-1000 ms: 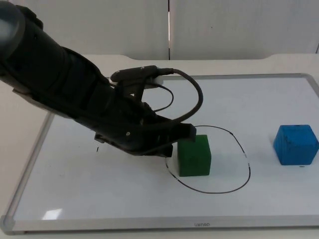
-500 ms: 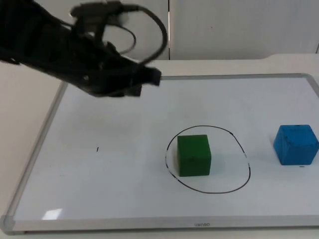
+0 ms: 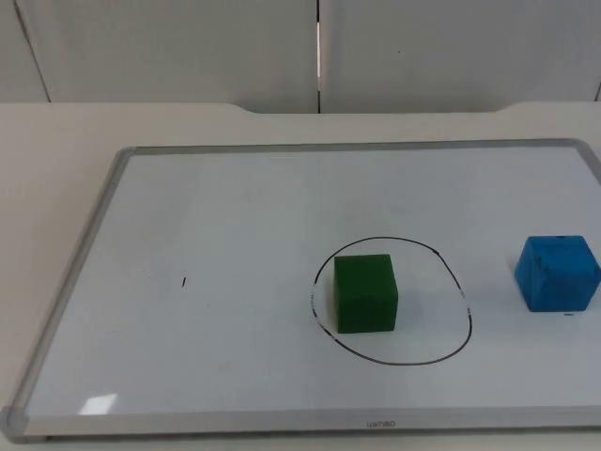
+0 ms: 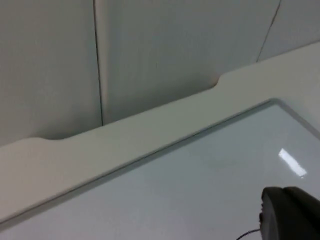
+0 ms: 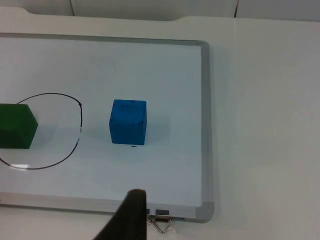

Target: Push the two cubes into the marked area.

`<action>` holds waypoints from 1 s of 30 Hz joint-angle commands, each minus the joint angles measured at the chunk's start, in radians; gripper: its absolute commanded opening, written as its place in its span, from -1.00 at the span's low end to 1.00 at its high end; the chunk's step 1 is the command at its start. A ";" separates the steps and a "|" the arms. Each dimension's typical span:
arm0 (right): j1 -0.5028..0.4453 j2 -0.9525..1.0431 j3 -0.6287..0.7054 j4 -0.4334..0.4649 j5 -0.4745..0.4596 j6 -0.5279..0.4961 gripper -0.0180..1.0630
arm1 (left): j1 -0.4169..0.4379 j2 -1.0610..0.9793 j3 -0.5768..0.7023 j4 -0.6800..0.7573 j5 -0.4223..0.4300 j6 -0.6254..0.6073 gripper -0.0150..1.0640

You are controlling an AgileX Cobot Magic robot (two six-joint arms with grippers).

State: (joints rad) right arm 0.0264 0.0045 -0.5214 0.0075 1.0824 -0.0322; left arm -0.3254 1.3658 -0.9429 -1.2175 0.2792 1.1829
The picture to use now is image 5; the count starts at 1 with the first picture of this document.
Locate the blue cube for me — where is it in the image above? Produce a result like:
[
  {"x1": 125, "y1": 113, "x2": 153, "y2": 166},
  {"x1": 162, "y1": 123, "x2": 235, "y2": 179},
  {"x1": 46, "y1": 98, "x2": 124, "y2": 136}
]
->
[{"x1": 108, "y1": 99, "x2": 148, "y2": 146}]

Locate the black binder clip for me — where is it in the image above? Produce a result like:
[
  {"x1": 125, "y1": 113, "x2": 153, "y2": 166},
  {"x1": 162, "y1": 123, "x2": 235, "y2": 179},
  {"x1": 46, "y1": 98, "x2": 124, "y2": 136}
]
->
[{"x1": 145, "y1": 208, "x2": 175, "y2": 234}]

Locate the grey-framed whiteboard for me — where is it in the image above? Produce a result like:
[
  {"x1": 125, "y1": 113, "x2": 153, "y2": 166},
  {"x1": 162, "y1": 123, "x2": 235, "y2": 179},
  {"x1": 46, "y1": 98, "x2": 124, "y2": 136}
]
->
[{"x1": 0, "y1": 33, "x2": 215, "y2": 224}]

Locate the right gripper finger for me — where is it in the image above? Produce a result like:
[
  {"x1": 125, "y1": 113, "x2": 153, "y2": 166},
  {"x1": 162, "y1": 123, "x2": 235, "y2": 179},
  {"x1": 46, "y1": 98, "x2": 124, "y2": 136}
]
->
[{"x1": 92, "y1": 188, "x2": 148, "y2": 240}]

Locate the green cube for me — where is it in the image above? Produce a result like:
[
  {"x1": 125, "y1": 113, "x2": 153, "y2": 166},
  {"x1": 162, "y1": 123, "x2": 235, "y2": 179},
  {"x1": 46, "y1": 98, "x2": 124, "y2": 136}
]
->
[{"x1": 0, "y1": 103, "x2": 39, "y2": 150}]

